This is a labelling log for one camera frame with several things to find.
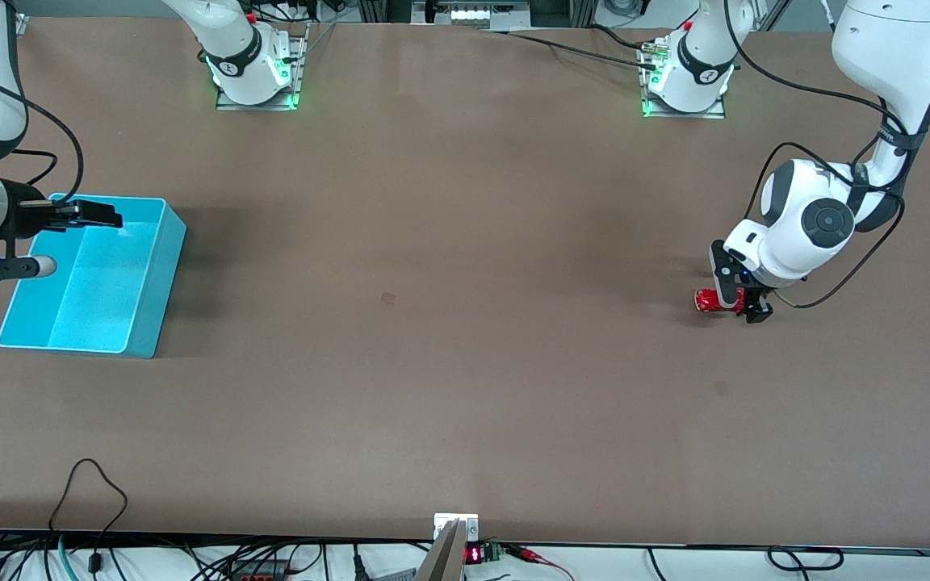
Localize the grey metal bar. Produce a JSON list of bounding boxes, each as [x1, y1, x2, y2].
[[415, 519, 466, 581]]

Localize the black coiled cable loop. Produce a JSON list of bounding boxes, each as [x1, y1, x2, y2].
[[768, 546, 845, 572]]

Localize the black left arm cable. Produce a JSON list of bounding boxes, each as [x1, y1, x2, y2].
[[727, 16, 907, 311]]

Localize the red clip lead wires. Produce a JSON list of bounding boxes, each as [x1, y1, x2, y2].
[[505, 545, 575, 581]]

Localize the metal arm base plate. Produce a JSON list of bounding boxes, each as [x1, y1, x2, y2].
[[641, 36, 727, 120], [216, 24, 308, 111]]

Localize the orange power strip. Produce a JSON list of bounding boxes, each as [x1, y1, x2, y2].
[[227, 561, 288, 580]]

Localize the black looped cable with ferrite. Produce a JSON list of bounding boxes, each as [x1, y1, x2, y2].
[[47, 458, 128, 575]]

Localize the white LED light fixture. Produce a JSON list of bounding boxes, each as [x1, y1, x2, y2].
[[449, 4, 530, 25]]

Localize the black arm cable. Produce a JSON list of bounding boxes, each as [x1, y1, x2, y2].
[[727, 16, 907, 311], [0, 65, 85, 203]]

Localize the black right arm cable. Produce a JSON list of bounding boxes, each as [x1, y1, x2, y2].
[[0, 65, 85, 203]]

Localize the blue plastic box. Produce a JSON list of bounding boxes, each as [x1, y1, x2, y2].
[[0, 194, 188, 360]]

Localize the small metal bracket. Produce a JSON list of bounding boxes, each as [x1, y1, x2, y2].
[[434, 513, 480, 541]]

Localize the black cable on table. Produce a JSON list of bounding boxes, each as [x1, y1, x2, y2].
[[590, 24, 650, 51], [485, 29, 660, 69]]

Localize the red beetle toy car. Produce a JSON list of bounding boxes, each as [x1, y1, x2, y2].
[[694, 288, 748, 316]]

